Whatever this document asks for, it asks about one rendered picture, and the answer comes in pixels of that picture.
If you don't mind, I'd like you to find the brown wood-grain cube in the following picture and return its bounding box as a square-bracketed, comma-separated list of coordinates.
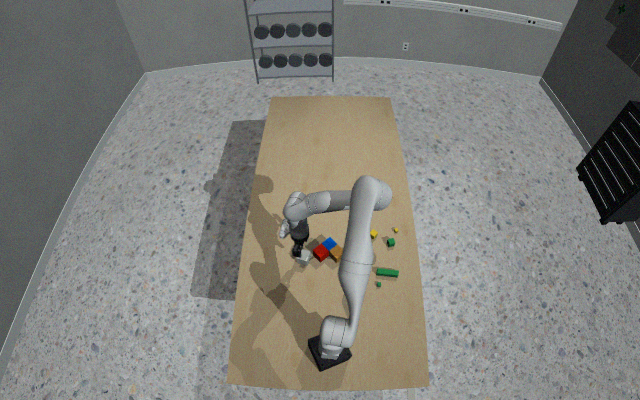
[329, 244, 343, 263]

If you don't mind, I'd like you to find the red cube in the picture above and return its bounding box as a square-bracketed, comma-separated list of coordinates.
[313, 244, 329, 262]

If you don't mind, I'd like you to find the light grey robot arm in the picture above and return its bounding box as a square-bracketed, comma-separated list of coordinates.
[279, 175, 393, 360]

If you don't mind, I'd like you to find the blue cube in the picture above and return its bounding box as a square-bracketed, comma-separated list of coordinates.
[321, 237, 337, 251]

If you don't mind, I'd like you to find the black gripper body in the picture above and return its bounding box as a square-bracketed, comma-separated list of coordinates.
[291, 233, 309, 247]

